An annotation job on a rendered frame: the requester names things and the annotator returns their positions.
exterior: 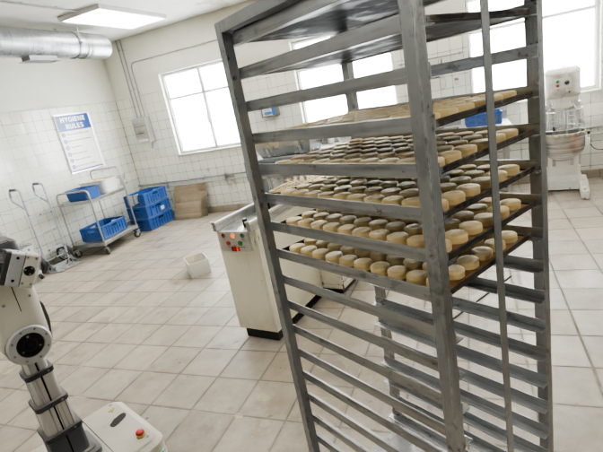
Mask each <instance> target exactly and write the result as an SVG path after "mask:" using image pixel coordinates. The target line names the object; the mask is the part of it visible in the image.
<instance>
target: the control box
mask: <svg viewBox="0 0 603 452"><path fill-rule="evenodd" d="M218 233H219V237H220V241H221V243H222V247H223V251H233V250H234V249H235V250H234V251H238V250H239V251H246V252H251V251H252V250H253V247H252V243H251V238H250V235H249V231H247V230H220V231H218ZM222 234H224V235H225V238H223V237H222ZM231 234H233V235H234V238H232V237H231ZM240 234H243V235H244V238H241V237H240ZM226 241H230V243H231V244H230V245H229V246H228V245H227V244H226ZM239 241H240V242H241V243H242V245H241V246H239V245H238V242H239ZM232 247H234V249H233V248H232ZM237 247H238V250H237Z"/></svg>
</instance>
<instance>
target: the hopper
mask: <svg viewBox="0 0 603 452"><path fill-rule="evenodd" d="M322 142H323V139H314V140H300V141H288V142H275V143H255V148H256V151H257V152H258V154H259V155H260V156H261V157H262V158H269V157H277V156H285V155H294V154H302V153H307V152H313V151H317V150H319V149H320V147H321V145H322Z"/></svg>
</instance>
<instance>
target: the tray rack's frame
mask: <svg viewBox="0 0 603 452"><path fill-rule="evenodd" d="M300 1H301V0H257V1H256V2H254V3H253V4H250V5H248V6H246V7H244V8H242V9H241V10H239V11H238V12H236V13H233V14H231V15H230V16H228V17H226V18H224V19H222V20H220V21H219V23H220V27H221V31H222V33H225V32H230V33H231V34H232V33H234V32H235V31H237V30H240V29H242V28H244V27H247V26H249V25H250V24H252V23H254V22H257V21H259V20H262V19H264V18H266V17H267V16H269V15H271V14H273V13H277V12H279V11H281V10H283V9H284V8H286V7H288V6H290V5H293V4H296V3H298V2H300ZM533 1H537V15H535V16H531V17H528V18H524V28H525V46H527V45H532V44H537V43H538V57H535V58H530V59H526V77H527V85H532V84H539V97H538V98H535V99H530V100H527V103H528V123H540V131H541V135H539V136H537V137H529V159H530V160H541V163H542V171H541V172H539V173H538V174H529V175H530V193H531V194H538V195H543V206H541V207H540V208H538V209H531V225H532V227H538V228H544V239H542V240H541V241H540V242H533V241H532V250H533V258H536V259H542V260H545V271H544V272H543V273H541V274H534V289H539V290H542V291H546V301H545V302H543V303H542V304H541V305H538V304H535V317H537V318H541V319H544V320H546V331H545V332H544V333H543V334H539V333H536V345H538V346H541V347H545V348H546V351H547V358H546V359H545V360H544V361H543V362H541V361H537V372H540V373H542V374H545V375H547V386H546V387H545V388H544V389H542V388H540V387H538V388H537V397H539V398H541V399H544V400H546V401H548V411H547V412H546V414H545V415H544V414H541V413H538V421H539V422H541V423H543V424H545V425H547V426H549V435H548V437H547V438H546V440H544V439H541V438H539V446H541V447H543V448H546V449H548V450H550V452H554V425H553V390H552V354H551V318H550V282H549V246H548V211H547V175H546V104H545V69H544V33H543V0H523V4H526V3H530V2H533ZM479 5H480V20H481V34H482V49H483V63H484V78H485V105H486V120H487V134H488V149H489V163H490V178H491V192H492V207H493V221H494V249H495V263H496V278H497V292H498V307H499V321H500V336H501V350H502V378H503V392H504V407H505V421H506V436H507V450H508V452H514V443H513V427H512V411H511V381H510V365H509V349H508V334H507V317H506V302H505V286H504V271H503V240H502V224H501V208H500V192H499V177H498V160H497V145H496V129H495V114H494V83H493V68H492V51H491V36H490V20H489V4H488V0H479ZM398 13H399V21H400V29H401V38H402V46H403V54H404V62H405V70H406V86H407V94H408V102H409V110H410V118H411V127H412V135H413V143H414V151H415V166H416V175H417V183H418V191H419V199H420V207H421V215H422V224H423V232H424V247H425V255H426V264H427V272H428V280H429V288H430V296H431V304H432V313H433V328H434V336H435V344H436V352H437V361H438V369H439V377H440V385H441V400H442V409H443V417H444V425H445V433H446V441H447V449H448V452H466V444H465V435H464V425H463V416H462V407H461V397H460V388H459V370H458V361H457V351H456V342H455V332H454V323H453V314H452V304H451V295H450V277H449V268H448V258H447V248H446V239H445V229H444V220H443V210H442V201H441V183H440V174H439V164H438V155H437V145H436V136H435V127H434V117H433V99H432V90H431V81H430V71H429V62H428V53H427V43H426V34H425V24H424V7H423V0H398ZM385 440H386V441H388V442H389V443H391V444H393V445H394V446H396V447H397V448H399V449H401V450H403V451H404V452H425V451H423V450H422V449H420V448H419V447H417V446H415V445H414V444H412V443H410V442H409V441H407V440H405V439H403V438H402V437H400V436H398V434H396V433H394V432H393V431H392V432H391V433H390V434H389V435H388V436H387V437H386V438H385Z"/></svg>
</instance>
